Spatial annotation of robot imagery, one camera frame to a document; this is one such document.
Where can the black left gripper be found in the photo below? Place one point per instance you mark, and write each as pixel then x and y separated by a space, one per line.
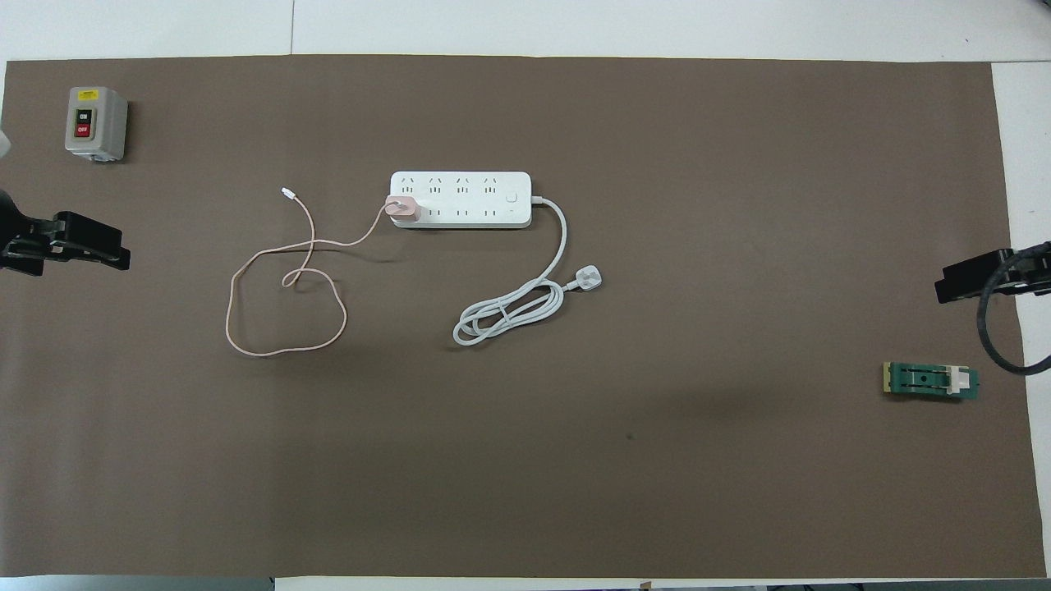
pixel 78 230

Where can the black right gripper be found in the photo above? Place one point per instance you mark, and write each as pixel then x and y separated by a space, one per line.
pixel 985 275

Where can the pink charger plug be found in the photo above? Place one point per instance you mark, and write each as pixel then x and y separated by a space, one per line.
pixel 402 208

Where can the white power strip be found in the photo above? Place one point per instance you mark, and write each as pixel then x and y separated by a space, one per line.
pixel 476 197

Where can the brown table mat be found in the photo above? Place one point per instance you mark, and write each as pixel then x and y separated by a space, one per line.
pixel 657 451

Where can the green knife switch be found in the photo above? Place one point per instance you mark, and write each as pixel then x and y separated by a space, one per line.
pixel 928 380

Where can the grey on-off switch box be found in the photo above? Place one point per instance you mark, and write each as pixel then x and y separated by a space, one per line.
pixel 94 123

